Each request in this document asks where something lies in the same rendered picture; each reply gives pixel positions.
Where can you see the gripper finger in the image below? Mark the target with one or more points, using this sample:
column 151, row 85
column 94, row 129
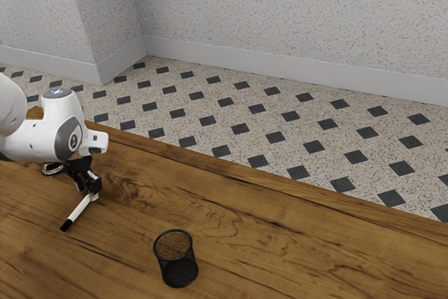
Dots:
column 94, row 185
column 80, row 182

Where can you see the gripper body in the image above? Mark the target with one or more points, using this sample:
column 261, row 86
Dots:
column 80, row 165

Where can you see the black mesh pen holder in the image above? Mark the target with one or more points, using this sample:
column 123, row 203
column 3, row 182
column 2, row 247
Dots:
column 175, row 260

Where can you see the white marker pen black cap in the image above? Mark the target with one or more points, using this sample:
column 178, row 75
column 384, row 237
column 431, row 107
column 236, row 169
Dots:
column 77, row 212

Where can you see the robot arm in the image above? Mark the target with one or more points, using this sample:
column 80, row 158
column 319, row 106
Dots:
column 45, row 131

